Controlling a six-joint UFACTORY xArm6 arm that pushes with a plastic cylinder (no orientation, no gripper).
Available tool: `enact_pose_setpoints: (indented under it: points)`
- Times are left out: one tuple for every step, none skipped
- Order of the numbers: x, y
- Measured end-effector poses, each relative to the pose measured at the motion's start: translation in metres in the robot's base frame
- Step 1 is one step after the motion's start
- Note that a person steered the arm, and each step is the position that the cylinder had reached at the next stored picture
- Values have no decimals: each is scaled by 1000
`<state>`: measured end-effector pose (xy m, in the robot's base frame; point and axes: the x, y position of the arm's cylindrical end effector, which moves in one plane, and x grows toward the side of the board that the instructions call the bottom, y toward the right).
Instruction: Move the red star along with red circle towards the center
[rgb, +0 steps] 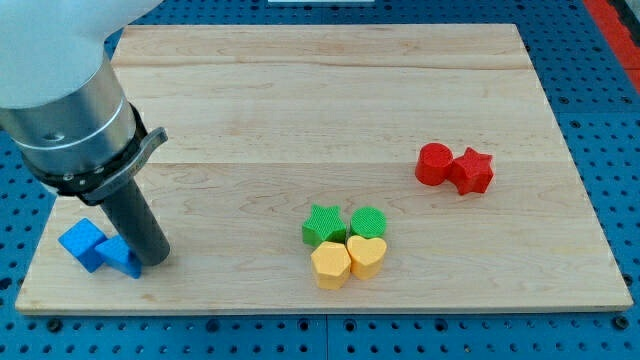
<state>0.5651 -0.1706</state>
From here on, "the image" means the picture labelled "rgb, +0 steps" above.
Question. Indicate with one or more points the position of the yellow hexagon block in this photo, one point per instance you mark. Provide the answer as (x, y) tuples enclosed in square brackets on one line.
[(331, 264)]

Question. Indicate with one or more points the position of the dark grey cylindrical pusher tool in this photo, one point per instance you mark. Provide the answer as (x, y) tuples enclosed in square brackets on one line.
[(134, 221)]

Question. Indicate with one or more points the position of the red cylinder block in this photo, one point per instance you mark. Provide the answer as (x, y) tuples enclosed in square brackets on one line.
[(433, 164)]

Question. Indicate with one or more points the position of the red star block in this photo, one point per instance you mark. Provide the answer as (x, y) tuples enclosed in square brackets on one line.
[(471, 172)]

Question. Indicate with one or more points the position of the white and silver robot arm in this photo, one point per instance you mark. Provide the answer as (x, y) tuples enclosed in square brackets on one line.
[(61, 102)]

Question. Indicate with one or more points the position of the green cylinder block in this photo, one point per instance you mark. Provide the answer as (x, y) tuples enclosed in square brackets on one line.
[(368, 222)]

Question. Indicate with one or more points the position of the blue triangular block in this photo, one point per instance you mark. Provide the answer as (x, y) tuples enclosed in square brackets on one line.
[(117, 254)]

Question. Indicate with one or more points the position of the yellow heart block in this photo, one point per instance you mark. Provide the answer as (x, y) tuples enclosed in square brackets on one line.
[(367, 255)]

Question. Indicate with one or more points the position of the blue cube block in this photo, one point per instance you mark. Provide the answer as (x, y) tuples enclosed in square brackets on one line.
[(81, 241)]

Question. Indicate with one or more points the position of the light wooden board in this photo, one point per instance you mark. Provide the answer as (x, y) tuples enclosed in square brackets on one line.
[(264, 121)]

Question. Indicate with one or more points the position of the green star block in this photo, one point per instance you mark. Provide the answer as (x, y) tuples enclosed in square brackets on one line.
[(324, 224)]

